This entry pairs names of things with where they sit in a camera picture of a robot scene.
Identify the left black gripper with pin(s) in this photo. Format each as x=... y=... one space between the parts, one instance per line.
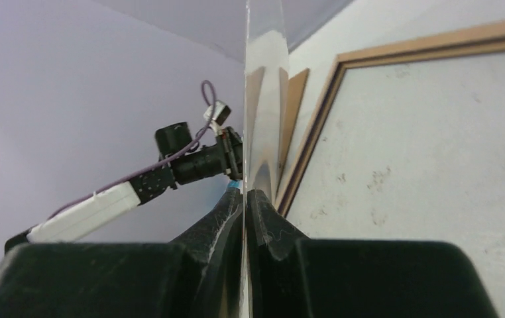
x=224 y=157

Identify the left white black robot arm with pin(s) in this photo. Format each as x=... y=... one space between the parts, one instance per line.
x=93 y=211

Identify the brown cardboard backing board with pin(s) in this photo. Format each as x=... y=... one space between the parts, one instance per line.
x=291 y=95

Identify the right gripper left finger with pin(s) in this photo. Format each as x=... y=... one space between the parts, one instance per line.
x=197 y=274

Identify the blue wooden picture frame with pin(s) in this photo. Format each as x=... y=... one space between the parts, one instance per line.
x=476 y=40

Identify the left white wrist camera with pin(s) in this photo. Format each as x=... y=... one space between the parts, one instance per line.
x=216 y=115

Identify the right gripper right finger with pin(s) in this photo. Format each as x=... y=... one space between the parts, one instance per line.
x=292 y=275

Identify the clear acrylic glass sheet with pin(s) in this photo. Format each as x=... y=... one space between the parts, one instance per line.
x=266 y=83

